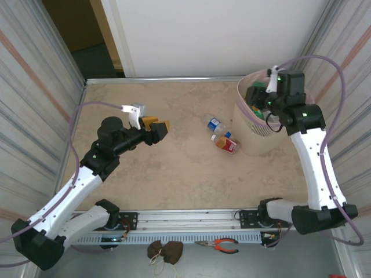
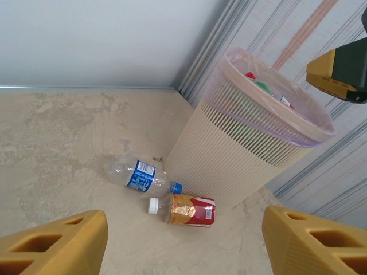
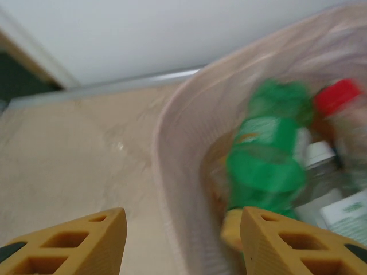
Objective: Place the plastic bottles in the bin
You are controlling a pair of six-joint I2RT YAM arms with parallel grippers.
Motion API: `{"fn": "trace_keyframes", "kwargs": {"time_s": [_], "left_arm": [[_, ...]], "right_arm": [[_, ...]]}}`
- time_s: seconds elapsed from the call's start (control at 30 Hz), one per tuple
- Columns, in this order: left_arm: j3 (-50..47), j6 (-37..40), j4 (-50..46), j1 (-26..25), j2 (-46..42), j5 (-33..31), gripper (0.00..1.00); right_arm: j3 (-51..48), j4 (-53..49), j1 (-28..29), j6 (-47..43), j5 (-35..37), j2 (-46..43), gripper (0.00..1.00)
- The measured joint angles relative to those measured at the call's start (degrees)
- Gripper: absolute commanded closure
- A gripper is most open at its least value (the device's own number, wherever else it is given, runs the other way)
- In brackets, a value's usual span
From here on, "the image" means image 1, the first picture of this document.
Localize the green plastic bottle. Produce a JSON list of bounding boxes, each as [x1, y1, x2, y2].
[[250, 105, 266, 120]]

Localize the small blue-label bottle blue cap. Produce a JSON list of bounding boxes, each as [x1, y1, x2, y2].
[[205, 113, 232, 138]]

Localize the orange-red label bottle white cap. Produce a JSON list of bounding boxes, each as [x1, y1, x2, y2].
[[210, 134, 242, 155]]

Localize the pink trash bin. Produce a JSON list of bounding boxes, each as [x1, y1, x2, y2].
[[236, 69, 315, 134]]

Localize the beige plastic waste bin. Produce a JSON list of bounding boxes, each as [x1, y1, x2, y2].
[[234, 69, 316, 157]]

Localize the brown cloth pouch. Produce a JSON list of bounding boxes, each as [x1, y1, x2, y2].
[[147, 240, 165, 260], [162, 240, 184, 266]]

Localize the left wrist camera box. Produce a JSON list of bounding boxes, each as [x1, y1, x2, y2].
[[121, 103, 148, 130]]

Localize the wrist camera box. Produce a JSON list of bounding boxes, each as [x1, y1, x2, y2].
[[265, 65, 281, 94], [121, 103, 148, 130]]

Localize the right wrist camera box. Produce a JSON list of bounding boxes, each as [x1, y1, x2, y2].
[[265, 65, 281, 94]]

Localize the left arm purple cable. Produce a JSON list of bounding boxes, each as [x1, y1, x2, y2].
[[0, 101, 125, 267]]

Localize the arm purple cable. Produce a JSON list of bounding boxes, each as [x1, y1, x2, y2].
[[265, 54, 365, 248], [0, 101, 125, 267]]

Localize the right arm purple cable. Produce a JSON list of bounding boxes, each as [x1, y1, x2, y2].
[[265, 54, 365, 248]]

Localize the aluminium table back rail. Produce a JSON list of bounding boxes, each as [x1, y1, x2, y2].
[[85, 76, 244, 85]]

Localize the white door frame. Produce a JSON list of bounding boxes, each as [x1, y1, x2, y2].
[[100, 0, 137, 78]]

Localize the aluminium mounting rail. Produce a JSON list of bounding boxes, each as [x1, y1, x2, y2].
[[30, 207, 347, 234]]

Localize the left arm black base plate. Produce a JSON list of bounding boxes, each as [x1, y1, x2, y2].
[[117, 211, 139, 232]]

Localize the white slotted cable duct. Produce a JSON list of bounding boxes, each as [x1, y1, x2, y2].
[[77, 233, 263, 246]]

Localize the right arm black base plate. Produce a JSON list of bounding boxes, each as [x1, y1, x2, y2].
[[238, 208, 292, 229]]

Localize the orange-handled pliers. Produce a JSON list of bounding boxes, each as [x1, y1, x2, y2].
[[194, 237, 240, 255]]

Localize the beige string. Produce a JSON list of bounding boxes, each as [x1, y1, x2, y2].
[[148, 250, 179, 276]]

